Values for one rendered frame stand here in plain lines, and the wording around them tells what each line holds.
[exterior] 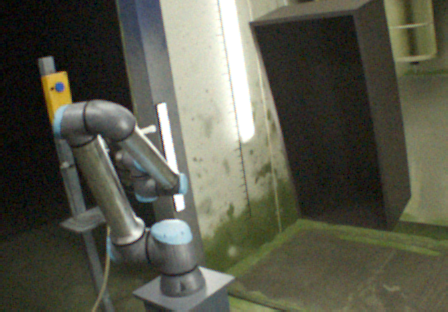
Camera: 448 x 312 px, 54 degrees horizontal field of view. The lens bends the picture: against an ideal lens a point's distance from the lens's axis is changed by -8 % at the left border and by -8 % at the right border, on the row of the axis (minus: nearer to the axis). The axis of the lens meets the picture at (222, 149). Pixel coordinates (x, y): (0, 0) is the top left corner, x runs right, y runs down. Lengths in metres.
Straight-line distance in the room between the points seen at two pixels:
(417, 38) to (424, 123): 0.65
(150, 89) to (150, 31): 0.32
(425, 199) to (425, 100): 0.75
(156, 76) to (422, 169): 1.97
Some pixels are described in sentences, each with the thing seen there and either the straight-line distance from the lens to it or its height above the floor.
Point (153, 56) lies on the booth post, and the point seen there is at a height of 1.54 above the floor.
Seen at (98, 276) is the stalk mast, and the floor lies 0.40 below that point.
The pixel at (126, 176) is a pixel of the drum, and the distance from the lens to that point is 3.45.
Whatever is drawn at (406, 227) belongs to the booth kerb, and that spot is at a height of 0.12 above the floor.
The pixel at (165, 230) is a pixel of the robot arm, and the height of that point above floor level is 0.91.
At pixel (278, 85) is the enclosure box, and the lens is 2.60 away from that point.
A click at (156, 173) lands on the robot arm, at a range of 1.82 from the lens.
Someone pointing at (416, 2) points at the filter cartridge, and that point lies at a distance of 3.33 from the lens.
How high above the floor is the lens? 1.60
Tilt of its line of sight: 14 degrees down
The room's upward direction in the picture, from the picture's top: 9 degrees counter-clockwise
